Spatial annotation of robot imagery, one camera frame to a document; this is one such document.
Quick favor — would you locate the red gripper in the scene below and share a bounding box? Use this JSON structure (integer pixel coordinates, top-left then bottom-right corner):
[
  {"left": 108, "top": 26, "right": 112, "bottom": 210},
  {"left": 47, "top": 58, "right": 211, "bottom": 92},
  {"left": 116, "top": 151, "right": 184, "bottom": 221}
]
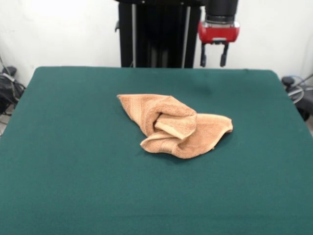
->
[{"left": 198, "top": 21, "right": 241, "bottom": 68}]

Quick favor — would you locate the dark green table cloth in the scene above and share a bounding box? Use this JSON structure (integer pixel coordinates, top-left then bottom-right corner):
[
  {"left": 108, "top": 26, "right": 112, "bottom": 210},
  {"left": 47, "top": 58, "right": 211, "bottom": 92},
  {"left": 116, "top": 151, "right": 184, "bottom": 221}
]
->
[{"left": 0, "top": 66, "right": 313, "bottom": 235}]

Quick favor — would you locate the grey stand base with cables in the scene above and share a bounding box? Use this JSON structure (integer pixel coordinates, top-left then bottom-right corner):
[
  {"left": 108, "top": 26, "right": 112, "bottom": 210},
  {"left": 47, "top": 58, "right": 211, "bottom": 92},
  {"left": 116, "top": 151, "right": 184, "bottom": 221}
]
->
[{"left": 281, "top": 74, "right": 313, "bottom": 122}]

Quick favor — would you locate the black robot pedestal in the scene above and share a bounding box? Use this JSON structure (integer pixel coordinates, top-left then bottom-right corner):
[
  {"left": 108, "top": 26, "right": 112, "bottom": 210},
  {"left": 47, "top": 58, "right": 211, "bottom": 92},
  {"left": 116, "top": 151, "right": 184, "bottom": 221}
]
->
[{"left": 113, "top": 0, "right": 208, "bottom": 69}]

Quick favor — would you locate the black equipment base with cables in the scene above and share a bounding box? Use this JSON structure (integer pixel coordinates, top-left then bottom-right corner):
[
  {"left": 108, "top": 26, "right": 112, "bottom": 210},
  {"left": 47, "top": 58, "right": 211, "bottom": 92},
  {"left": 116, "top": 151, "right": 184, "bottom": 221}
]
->
[{"left": 0, "top": 66, "right": 26, "bottom": 116}]

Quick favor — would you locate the tan terry towel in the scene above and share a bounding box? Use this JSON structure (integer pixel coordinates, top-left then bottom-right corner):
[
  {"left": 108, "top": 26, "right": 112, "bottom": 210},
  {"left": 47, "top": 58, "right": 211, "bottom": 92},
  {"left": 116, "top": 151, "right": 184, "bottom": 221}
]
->
[{"left": 116, "top": 94, "right": 233, "bottom": 159}]

